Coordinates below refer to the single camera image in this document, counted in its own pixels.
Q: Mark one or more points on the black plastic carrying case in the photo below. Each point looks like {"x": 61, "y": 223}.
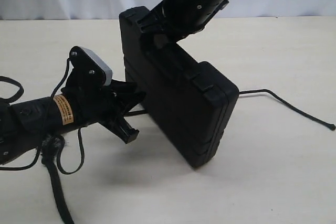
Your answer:
{"x": 190, "y": 101}

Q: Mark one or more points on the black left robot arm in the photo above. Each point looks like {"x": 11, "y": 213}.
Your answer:
{"x": 24, "y": 124}

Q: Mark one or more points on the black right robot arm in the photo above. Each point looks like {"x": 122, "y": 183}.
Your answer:
{"x": 177, "y": 19}

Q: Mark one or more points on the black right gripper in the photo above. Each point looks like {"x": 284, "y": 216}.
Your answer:
{"x": 145, "y": 24}

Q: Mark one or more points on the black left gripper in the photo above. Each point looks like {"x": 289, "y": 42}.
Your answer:
{"x": 91, "y": 104}

